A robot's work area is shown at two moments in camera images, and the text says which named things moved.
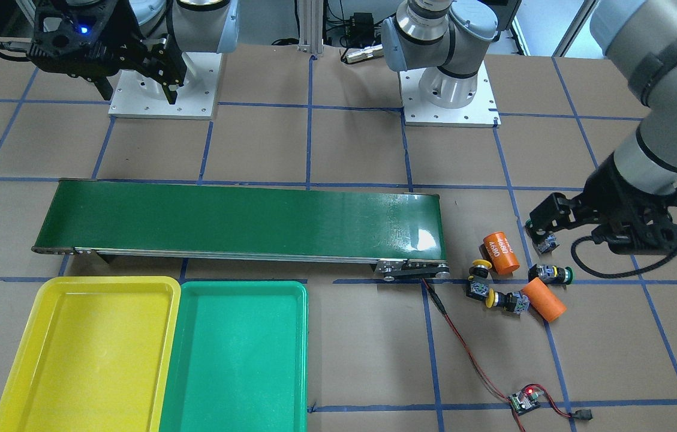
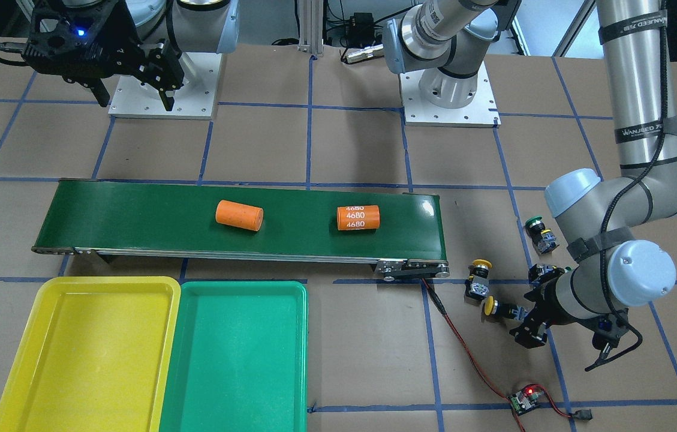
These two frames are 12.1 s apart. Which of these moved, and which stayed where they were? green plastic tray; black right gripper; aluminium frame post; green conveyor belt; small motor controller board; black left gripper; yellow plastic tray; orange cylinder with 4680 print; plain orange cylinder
Moved: plain orange cylinder; orange cylinder with 4680 print; black left gripper
Stayed: small motor controller board; yellow plastic tray; aluminium frame post; green conveyor belt; green plastic tray; black right gripper
